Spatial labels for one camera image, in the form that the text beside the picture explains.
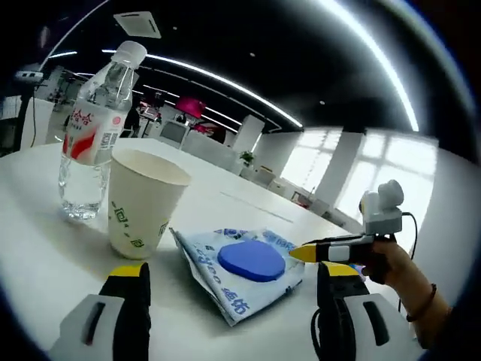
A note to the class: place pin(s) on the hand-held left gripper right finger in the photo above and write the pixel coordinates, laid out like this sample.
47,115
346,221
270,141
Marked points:
334,301

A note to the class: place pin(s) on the white paper cup item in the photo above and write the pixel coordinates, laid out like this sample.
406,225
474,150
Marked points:
139,210

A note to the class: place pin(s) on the small window with blinds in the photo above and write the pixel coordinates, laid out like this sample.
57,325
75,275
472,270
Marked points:
315,161

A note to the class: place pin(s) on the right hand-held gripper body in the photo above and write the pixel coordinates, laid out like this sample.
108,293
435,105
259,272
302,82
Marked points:
383,220

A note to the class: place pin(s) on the potted green plant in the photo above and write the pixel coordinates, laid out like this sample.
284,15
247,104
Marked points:
247,158

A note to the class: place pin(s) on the white blue-print pouch item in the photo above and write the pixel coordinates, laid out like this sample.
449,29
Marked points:
233,297

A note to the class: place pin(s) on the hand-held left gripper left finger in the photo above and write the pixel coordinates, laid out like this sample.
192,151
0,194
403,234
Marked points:
131,301

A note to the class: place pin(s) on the red hanging screen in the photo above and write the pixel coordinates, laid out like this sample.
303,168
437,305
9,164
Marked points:
191,106

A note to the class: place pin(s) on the white table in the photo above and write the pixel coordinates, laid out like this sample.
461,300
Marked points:
37,244

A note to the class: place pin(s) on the white square-back chair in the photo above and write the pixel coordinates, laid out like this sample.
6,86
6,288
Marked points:
174,134

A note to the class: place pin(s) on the ceiling air conditioner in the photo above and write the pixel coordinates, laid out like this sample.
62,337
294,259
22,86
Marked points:
138,24

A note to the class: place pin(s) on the clear water bottle item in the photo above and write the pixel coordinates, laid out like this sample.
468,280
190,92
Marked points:
90,124

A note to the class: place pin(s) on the person's right hand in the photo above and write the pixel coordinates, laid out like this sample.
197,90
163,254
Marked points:
402,274

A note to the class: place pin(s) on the blue round disc item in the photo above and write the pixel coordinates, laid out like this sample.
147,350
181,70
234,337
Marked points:
251,261

